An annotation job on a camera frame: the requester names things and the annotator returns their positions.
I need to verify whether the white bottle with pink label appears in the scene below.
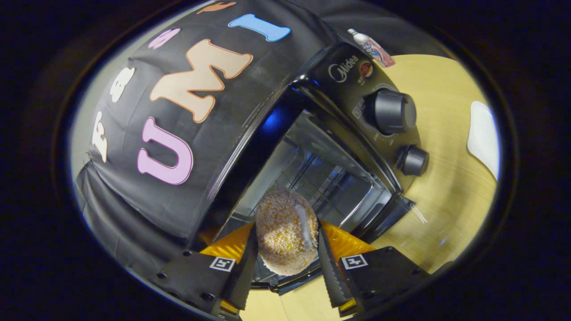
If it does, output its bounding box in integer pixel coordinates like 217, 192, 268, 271
347, 29, 396, 68

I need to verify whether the black backdrop cloth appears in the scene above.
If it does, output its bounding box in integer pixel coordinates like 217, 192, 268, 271
74, 0, 451, 286

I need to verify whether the black toaster oven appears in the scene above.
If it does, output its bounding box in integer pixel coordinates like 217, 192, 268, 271
192, 42, 431, 296

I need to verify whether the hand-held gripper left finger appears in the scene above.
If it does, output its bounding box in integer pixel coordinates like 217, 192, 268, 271
149, 222, 259, 319

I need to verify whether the white plate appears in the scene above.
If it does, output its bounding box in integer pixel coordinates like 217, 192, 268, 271
467, 101, 500, 181

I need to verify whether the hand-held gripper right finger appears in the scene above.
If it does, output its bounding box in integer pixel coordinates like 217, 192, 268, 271
317, 221, 431, 317

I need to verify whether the breaded round bun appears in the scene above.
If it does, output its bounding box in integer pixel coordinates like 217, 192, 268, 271
255, 186, 319, 276

